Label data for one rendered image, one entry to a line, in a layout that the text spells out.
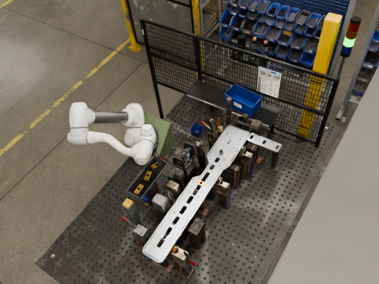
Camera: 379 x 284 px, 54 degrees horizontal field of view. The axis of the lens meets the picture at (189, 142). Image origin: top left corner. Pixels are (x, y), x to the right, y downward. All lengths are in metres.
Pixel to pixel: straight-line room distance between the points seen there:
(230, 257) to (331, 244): 2.81
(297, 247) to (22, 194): 4.52
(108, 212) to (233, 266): 1.17
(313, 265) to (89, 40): 6.24
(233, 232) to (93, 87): 3.21
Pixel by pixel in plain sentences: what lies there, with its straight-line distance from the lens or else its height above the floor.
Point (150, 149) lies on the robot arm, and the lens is 2.55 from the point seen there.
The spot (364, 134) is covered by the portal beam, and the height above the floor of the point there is 3.33.
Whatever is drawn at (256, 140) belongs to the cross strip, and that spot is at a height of 1.00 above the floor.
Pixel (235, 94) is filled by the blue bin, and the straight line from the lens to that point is 3.58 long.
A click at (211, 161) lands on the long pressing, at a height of 1.00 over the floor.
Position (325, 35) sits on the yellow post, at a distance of 2.91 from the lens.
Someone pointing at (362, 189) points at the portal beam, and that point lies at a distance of 0.29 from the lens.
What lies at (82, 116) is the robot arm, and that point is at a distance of 2.86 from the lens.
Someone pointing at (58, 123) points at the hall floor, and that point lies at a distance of 5.21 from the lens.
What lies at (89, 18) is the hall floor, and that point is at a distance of 6.92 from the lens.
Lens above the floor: 3.56
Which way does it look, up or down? 52 degrees down
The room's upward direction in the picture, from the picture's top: 7 degrees counter-clockwise
